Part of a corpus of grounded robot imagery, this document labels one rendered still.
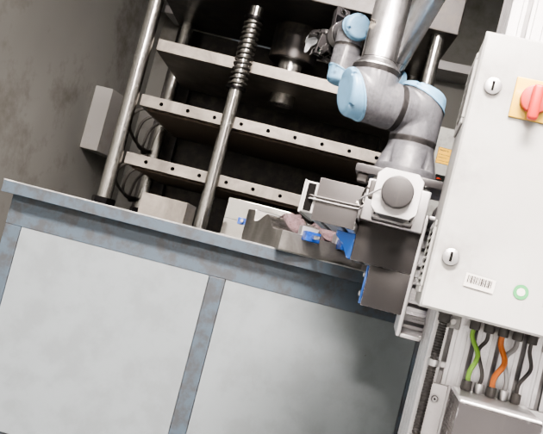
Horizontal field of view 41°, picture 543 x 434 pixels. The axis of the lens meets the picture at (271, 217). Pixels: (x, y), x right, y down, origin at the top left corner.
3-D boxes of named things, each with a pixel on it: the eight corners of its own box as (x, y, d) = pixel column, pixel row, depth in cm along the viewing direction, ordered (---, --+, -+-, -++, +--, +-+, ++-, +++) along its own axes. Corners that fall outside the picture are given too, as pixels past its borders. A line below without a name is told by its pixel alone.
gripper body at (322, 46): (307, 55, 221) (321, 46, 210) (317, 29, 222) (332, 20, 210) (328, 65, 223) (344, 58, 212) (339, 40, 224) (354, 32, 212)
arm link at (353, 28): (342, 37, 195) (350, 6, 195) (327, 45, 206) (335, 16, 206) (369, 46, 197) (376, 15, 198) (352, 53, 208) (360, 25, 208)
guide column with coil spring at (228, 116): (183, 314, 294) (263, 7, 300) (170, 311, 294) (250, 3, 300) (184, 313, 300) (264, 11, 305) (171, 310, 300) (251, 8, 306)
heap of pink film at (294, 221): (341, 244, 224) (347, 220, 224) (287, 231, 220) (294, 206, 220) (315, 240, 249) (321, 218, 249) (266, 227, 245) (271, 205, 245)
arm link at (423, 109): (446, 145, 175) (459, 91, 175) (396, 129, 171) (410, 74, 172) (421, 148, 186) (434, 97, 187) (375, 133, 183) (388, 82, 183)
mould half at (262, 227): (360, 269, 213) (370, 233, 214) (277, 248, 207) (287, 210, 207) (308, 257, 262) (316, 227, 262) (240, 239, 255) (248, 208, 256)
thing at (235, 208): (282, 254, 298) (293, 213, 299) (218, 238, 299) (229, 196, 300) (284, 254, 348) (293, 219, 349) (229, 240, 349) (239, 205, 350)
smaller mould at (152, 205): (182, 224, 233) (188, 202, 233) (137, 212, 233) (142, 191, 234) (191, 226, 253) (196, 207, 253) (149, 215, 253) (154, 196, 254)
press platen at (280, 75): (409, 112, 303) (412, 100, 303) (155, 49, 308) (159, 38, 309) (389, 139, 373) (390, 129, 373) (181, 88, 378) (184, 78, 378)
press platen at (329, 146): (396, 169, 299) (399, 157, 299) (139, 104, 304) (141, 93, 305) (377, 186, 373) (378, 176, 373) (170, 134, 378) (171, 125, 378)
